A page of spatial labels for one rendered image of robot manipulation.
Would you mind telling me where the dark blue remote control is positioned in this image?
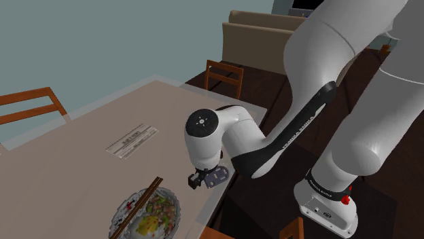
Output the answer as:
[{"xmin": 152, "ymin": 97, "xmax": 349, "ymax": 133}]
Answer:
[{"xmin": 205, "ymin": 165, "xmax": 230, "ymax": 189}]

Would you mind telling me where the brown wooden chopstick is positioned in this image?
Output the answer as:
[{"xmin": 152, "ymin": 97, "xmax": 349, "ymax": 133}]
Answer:
[
  {"xmin": 111, "ymin": 177, "xmax": 164, "ymax": 239},
  {"xmin": 109, "ymin": 177, "xmax": 162, "ymax": 239}
]

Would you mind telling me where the patterned plate of food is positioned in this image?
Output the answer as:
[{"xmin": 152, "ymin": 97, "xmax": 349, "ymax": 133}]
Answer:
[{"xmin": 108, "ymin": 186, "xmax": 182, "ymax": 239}]

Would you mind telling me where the printed paper sheet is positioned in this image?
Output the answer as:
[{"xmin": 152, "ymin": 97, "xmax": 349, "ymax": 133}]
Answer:
[{"xmin": 105, "ymin": 124, "xmax": 160, "ymax": 160}]

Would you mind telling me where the dark robot stand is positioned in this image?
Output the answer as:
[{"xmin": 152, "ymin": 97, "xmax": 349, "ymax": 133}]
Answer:
[{"xmin": 211, "ymin": 172, "xmax": 399, "ymax": 239}]

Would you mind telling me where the brown wooden chair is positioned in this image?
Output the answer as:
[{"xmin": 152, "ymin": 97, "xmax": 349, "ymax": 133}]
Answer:
[
  {"xmin": 279, "ymin": 216, "xmax": 305, "ymax": 239},
  {"xmin": 204, "ymin": 59, "xmax": 245, "ymax": 100},
  {"xmin": 0, "ymin": 86, "xmax": 69, "ymax": 126}
]

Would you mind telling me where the beige dining table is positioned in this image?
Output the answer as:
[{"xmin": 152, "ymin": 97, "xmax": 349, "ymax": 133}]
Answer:
[{"xmin": 0, "ymin": 73, "xmax": 268, "ymax": 239}]

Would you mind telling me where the beige sofa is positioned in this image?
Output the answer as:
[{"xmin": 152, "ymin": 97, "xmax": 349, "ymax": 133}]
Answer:
[{"xmin": 221, "ymin": 9, "xmax": 308, "ymax": 76}]

